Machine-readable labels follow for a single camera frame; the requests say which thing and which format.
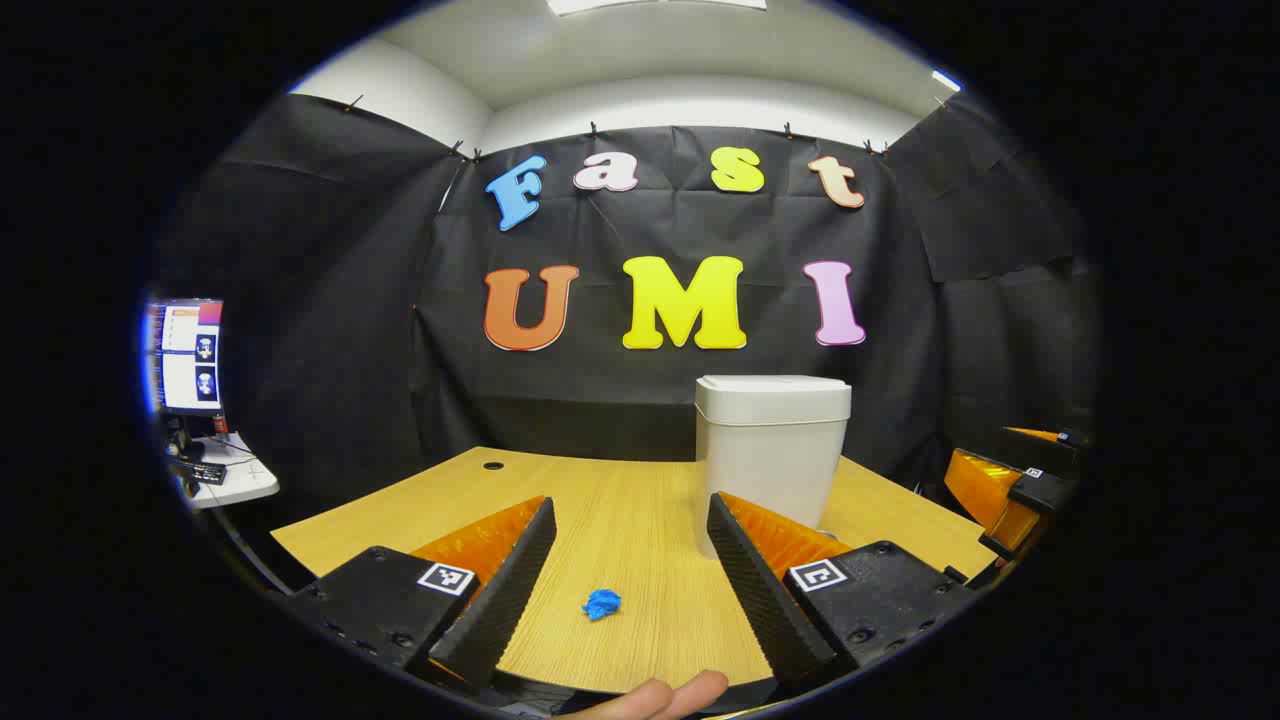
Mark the white side table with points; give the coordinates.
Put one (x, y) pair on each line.
(245, 480)

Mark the blue paper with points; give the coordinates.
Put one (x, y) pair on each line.
(602, 605)

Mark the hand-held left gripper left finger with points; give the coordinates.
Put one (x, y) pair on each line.
(505, 590)

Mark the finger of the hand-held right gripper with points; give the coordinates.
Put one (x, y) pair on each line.
(1040, 490)
(1050, 450)

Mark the small black device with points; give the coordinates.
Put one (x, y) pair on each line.
(205, 472)

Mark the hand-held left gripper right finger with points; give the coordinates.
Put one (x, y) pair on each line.
(765, 590)

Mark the wooden desktop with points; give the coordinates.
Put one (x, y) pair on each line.
(620, 520)

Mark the white desktop garbage bin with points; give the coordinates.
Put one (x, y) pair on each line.
(770, 450)

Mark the black backdrop cloth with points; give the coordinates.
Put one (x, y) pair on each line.
(700, 230)

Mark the computer monitor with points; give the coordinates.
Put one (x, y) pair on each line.
(190, 370)

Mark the ceiling light panel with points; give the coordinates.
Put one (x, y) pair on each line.
(655, 5)

